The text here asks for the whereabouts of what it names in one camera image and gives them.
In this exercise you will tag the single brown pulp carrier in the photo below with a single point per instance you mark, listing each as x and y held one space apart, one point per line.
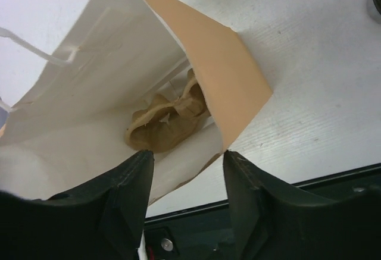
164 124

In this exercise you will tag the brown paper bag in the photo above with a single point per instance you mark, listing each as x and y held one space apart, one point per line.
69 127

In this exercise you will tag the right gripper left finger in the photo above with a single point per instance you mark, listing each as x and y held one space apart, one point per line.
102 218

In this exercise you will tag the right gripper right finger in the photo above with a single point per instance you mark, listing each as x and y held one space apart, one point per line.
332 217

